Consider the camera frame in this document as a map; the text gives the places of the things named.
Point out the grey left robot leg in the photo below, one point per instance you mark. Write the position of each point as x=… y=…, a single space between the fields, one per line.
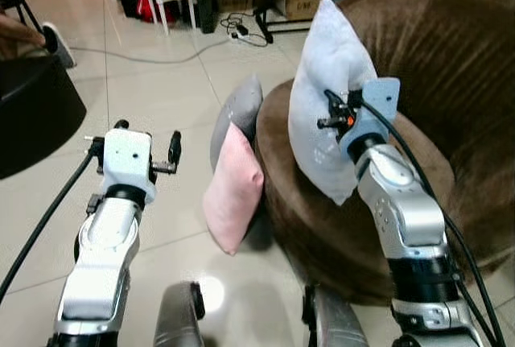
x=177 y=319

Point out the pink pillow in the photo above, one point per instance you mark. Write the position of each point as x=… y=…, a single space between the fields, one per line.
x=233 y=190

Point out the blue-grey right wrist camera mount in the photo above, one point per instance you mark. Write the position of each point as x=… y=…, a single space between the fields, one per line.
x=378 y=109

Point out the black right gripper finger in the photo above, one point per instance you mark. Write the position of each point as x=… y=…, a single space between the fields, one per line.
x=328 y=122

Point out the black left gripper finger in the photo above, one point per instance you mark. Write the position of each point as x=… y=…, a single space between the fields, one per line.
x=121 y=125
x=175 y=152

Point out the white pillow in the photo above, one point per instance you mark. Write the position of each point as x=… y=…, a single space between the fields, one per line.
x=326 y=65

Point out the black metal table frame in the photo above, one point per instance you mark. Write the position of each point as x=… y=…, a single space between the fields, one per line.
x=264 y=17

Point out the brown round sofa chair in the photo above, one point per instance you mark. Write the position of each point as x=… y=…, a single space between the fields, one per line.
x=451 y=81

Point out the white shoe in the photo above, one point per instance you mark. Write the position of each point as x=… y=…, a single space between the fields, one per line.
x=60 y=45

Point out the grey robot leg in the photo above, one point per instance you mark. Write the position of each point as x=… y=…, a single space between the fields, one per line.
x=177 y=319
x=334 y=323

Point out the grey pillow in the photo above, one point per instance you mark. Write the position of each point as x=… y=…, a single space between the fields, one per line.
x=241 y=109

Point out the small cardboard box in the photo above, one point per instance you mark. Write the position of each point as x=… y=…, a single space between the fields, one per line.
x=304 y=5

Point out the person's leg brown trousers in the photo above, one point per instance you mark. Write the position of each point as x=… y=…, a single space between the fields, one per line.
x=18 y=35

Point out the grey right robot leg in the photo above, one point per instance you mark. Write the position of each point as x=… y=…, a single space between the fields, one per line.
x=334 y=323

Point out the white legged stool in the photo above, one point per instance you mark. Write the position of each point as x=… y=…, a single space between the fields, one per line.
x=161 y=9

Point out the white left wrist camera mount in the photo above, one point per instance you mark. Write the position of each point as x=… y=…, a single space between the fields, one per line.
x=127 y=162

